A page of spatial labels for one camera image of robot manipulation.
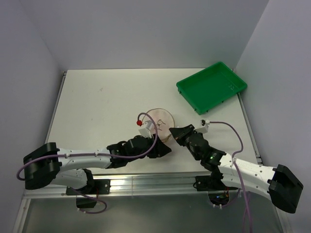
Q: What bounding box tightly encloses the aluminium table frame rail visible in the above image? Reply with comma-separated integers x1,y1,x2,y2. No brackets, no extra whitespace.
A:
23,171,279,199

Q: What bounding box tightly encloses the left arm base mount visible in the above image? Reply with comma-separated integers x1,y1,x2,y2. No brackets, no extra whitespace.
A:
65,178,112,209

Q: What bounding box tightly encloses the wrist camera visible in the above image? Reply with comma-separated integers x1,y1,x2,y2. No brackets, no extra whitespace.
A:
195,119,210,134
136,120,154,138

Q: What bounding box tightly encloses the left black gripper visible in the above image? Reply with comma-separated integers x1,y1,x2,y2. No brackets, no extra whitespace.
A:
128,133,171,162

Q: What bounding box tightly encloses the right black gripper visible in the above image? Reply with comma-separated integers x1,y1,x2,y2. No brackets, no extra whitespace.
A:
169,124,200,161

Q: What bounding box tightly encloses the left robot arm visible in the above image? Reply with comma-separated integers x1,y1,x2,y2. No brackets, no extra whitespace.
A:
17,135,172,194

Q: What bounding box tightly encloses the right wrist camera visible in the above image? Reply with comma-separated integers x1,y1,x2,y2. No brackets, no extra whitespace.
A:
195,119,210,134

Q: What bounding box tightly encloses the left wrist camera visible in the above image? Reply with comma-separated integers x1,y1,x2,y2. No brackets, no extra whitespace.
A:
136,120,154,138

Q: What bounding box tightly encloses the green plastic tray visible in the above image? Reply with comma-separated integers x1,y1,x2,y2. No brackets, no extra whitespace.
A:
176,62,247,115

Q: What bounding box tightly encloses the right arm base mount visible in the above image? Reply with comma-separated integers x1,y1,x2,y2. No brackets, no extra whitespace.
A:
192,175,229,205

